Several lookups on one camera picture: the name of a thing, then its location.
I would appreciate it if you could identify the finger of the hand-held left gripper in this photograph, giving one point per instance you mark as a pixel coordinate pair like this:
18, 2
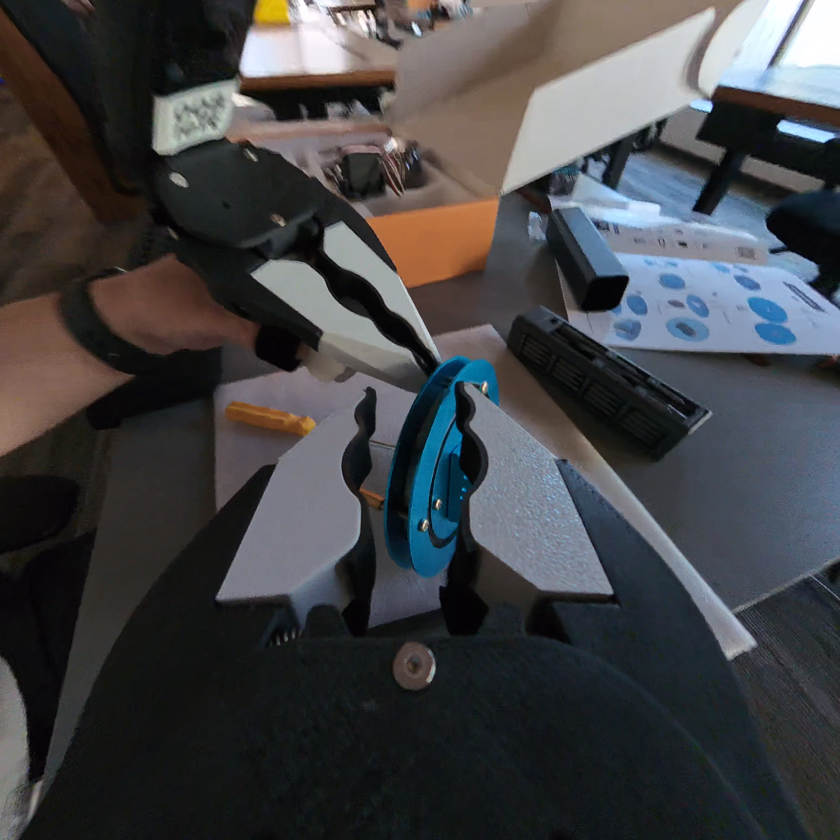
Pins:
354, 344
374, 269

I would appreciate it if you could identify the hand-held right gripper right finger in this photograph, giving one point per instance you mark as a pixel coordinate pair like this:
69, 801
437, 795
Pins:
531, 525

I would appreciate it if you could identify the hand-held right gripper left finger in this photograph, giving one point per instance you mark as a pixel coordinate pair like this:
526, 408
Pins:
289, 525

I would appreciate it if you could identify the blue round metal plate assembly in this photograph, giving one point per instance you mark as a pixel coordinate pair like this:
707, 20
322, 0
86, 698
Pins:
410, 485

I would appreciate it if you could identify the person's left forearm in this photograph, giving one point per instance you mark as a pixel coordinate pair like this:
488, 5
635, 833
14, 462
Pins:
39, 367

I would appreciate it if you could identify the black-legged wooden desk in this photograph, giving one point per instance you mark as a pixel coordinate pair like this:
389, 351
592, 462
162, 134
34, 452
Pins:
754, 124

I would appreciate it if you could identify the person's left hand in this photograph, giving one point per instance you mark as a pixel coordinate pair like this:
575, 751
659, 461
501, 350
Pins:
170, 302

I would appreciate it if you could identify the open cardboard box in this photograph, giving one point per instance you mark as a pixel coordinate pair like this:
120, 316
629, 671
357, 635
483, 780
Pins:
433, 243

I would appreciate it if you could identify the white foam sheet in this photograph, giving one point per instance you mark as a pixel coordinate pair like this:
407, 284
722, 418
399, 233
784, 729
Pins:
256, 453

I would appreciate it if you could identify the yellow plastic pry tool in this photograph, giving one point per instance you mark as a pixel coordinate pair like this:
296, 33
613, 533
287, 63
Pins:
262, 417

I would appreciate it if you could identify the white-top table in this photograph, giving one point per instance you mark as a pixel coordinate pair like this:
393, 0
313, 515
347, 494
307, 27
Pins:
295, 59

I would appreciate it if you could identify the black screwdriver bit tray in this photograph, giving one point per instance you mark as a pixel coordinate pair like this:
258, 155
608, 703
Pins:
590, 374

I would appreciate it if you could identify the black wristband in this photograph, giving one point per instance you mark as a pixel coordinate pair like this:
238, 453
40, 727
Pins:
92, 328

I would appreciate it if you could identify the black bit case sleeve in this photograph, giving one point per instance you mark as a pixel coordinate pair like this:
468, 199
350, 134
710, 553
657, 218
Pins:
581, 256

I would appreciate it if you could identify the blue printed instruction sheet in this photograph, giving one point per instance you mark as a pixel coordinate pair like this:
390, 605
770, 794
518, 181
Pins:
722, 308

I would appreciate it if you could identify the white printed leaflet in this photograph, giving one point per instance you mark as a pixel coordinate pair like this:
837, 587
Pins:
682, 239

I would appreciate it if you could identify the person's white trouser leg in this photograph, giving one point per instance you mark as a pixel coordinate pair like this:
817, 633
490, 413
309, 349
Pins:
10, 741

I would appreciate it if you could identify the black office stool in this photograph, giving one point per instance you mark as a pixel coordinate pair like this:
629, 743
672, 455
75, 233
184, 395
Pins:
804, 223

